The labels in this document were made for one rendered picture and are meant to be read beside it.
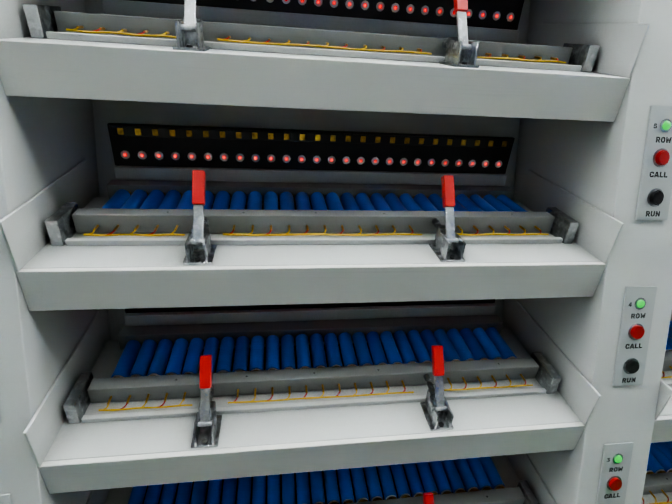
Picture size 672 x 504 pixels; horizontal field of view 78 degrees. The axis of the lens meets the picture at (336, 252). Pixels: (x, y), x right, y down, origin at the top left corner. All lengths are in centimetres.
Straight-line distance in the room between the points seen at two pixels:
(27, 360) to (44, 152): 21
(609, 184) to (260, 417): 48
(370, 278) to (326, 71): 21
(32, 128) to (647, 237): 66
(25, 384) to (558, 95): 61
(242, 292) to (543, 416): 39
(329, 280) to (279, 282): 5
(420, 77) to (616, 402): 45
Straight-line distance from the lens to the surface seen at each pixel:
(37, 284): 48
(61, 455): 55
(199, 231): 44
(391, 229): 50
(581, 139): 60
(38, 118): 53
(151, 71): 44
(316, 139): 57
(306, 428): 51
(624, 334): 60
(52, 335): 54
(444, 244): 46
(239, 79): 43
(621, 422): 65
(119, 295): 46
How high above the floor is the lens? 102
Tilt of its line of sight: 10 degrees down
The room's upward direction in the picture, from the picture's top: 1 degrees clockwise
